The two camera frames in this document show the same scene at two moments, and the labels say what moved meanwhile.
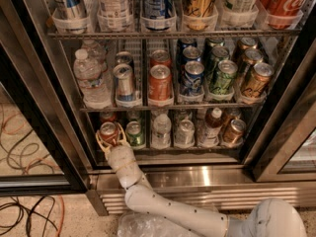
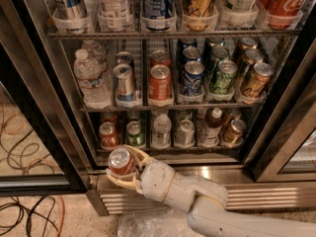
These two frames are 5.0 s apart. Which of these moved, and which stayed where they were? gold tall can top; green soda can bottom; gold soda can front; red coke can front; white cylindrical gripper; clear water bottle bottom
Moved: red coke can front; white cylindrical gripper
Stayed: gold tall can top; green soda can bottom; gold soda can front; clear water bottle bottom
